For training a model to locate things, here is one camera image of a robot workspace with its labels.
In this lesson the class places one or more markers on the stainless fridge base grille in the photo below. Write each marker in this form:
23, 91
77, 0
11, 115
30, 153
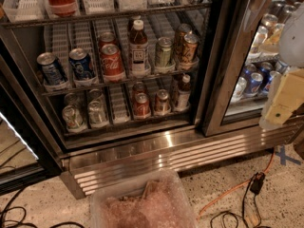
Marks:
86, 172

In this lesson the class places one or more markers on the brown tea bottle white cap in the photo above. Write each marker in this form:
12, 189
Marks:
138, 49

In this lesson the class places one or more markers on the front right silver can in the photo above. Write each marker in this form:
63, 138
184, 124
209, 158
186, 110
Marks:
96, 114

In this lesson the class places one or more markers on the blue tape cross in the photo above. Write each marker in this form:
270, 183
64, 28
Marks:
287, 155

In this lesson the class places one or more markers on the bottom front red can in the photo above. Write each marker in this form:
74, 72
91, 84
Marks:
141, 106

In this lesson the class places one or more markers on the bottom brown can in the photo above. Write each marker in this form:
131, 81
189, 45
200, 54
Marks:
162, 105

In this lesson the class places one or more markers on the rear right silver can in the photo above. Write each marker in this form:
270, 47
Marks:
95, 94

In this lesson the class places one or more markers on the blue pepsi can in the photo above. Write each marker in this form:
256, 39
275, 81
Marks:
52, 69
80, 62

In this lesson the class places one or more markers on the bottom shelf brown bottle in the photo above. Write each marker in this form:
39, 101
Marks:
182, 92

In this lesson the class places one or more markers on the front orange patterned can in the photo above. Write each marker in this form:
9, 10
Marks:
190, 43

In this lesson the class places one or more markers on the front left silver can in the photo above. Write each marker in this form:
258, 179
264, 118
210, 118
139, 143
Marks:
74, 120

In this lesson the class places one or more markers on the open fridge door left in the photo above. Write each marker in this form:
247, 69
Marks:
25, 158

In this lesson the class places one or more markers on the blue pepsi can left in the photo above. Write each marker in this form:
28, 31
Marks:
52, 69

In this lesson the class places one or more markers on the glass fridge door right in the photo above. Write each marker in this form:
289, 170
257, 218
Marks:
249, 57

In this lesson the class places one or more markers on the blue pepsi can right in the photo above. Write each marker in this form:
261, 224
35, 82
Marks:
80, 62

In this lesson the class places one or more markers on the rear orange patterned can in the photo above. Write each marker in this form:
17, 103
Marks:
180, 32

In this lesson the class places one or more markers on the green soda can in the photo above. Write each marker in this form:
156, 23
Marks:
163, 52

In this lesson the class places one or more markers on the black power adapter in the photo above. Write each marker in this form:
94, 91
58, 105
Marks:
257, 183

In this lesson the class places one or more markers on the rear red cola can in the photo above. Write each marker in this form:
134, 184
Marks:
106, 38

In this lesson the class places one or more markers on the silver can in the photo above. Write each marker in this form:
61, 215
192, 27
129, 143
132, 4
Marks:
74, 120
95, 94
96, 114
73, 99

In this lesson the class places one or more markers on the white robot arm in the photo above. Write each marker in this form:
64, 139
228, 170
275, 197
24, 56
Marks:
291, 44

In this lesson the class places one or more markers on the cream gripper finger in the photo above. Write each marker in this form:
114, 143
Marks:
285, 96

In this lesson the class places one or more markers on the front red cola can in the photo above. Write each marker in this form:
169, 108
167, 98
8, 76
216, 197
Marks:
112, 62

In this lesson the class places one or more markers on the clear plastic bin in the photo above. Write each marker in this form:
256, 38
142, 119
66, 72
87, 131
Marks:
153, 200

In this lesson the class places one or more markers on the rear left silver can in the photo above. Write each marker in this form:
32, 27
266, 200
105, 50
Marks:
73, 99

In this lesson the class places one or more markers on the orange patterned can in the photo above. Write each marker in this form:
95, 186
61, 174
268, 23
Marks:
190, 43
180, 32

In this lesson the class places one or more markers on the red cola can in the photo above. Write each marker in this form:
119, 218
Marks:
112, 62
106, 38

